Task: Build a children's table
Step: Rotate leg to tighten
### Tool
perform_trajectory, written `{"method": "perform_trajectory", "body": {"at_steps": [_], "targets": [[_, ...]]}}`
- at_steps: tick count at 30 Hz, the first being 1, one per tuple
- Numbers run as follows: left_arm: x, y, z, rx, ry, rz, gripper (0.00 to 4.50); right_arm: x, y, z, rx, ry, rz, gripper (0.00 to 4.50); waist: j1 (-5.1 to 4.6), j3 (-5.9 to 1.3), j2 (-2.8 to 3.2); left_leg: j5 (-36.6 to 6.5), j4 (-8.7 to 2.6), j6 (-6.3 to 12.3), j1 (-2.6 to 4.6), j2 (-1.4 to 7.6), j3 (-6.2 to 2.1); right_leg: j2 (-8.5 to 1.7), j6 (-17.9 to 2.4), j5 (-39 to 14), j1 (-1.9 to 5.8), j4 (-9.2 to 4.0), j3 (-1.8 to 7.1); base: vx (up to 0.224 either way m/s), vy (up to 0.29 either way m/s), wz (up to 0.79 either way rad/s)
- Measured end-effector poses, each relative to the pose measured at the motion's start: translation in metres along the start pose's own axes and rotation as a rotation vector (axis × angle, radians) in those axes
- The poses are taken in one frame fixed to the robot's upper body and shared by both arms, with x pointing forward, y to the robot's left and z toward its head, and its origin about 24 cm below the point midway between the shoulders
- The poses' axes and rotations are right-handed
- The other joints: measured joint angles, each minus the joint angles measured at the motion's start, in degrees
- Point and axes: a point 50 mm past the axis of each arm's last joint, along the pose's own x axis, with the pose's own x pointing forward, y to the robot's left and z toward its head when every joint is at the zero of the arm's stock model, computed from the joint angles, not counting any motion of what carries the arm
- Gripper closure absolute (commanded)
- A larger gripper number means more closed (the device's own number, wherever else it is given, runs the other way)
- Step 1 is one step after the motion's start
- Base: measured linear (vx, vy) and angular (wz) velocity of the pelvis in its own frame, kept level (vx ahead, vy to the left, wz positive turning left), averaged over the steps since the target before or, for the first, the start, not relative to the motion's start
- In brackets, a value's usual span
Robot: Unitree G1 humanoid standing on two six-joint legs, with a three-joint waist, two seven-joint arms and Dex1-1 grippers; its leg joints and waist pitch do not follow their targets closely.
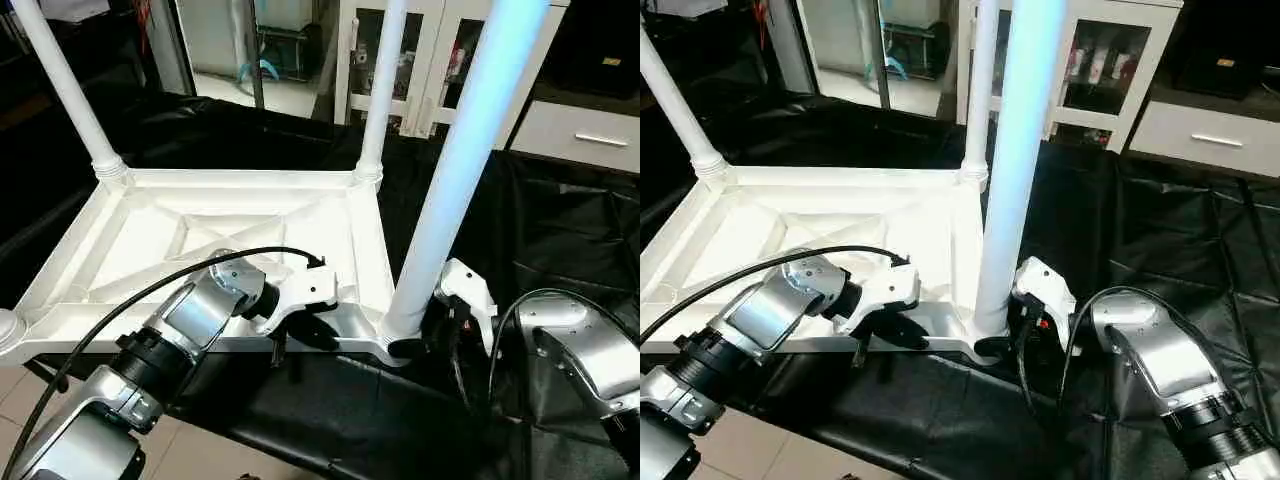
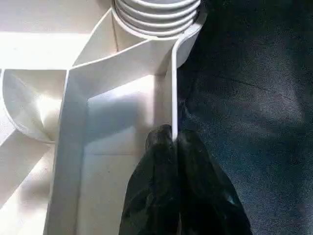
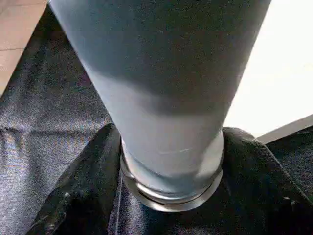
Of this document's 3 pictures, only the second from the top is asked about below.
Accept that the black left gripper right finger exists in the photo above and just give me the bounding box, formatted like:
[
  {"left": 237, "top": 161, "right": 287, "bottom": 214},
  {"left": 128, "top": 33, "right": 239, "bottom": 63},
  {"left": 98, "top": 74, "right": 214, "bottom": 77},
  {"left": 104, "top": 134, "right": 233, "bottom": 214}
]
[{"left": 177, "top": 129, "right": 253, "bottom": 235}]

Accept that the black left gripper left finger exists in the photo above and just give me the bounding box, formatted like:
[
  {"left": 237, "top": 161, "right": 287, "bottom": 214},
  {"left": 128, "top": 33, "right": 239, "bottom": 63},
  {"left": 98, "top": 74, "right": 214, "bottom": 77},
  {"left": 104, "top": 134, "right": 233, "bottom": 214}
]
[{"left": 119, "top": 124, "right": 179, "bottom": 235}]

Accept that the black plastic mat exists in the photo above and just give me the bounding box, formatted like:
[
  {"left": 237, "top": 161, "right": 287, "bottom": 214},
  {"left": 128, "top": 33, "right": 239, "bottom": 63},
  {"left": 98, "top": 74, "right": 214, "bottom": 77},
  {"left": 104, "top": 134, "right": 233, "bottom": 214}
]
[{"left": 175, "top": 0, "right": 313, "bottom": 235}]

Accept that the white plastic table leg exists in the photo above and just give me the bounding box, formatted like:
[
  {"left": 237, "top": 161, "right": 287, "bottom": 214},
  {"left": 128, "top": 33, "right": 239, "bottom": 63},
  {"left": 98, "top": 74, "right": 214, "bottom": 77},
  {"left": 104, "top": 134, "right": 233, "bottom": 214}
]
[{"left": 113, "top": 0, "right": 202, "bottom": 37}]

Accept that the white plastic table top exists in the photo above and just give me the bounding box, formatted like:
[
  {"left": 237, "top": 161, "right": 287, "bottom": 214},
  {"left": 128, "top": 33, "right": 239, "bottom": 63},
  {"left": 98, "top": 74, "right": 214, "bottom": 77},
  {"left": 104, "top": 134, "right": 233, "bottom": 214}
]
[{"left": 0, "top": 0, "right": 208, "bottom": 235}]

